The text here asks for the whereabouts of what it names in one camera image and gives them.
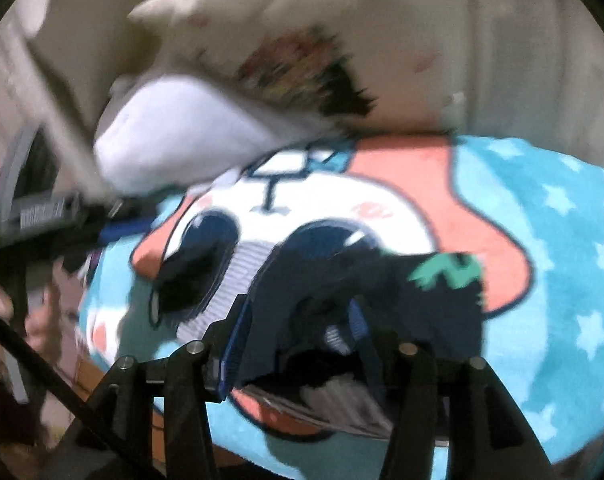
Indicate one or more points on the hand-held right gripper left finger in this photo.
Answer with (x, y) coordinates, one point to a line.
(231, 345)

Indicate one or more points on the cream printed pillow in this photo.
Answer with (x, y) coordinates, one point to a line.
(282, 25)

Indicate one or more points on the person's left hand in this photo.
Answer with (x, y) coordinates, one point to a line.
(44, 325)

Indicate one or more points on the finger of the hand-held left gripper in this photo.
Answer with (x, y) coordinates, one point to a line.
(119, 227)

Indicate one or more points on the blue star printed blanket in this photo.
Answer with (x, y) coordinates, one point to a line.
(532, 240)

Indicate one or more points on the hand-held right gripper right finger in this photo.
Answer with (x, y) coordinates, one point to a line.
(363, 345)

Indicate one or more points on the dark navy pants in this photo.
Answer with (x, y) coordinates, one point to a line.
(332, 285)

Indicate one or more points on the white cloth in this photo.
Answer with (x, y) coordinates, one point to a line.
(181, 130)

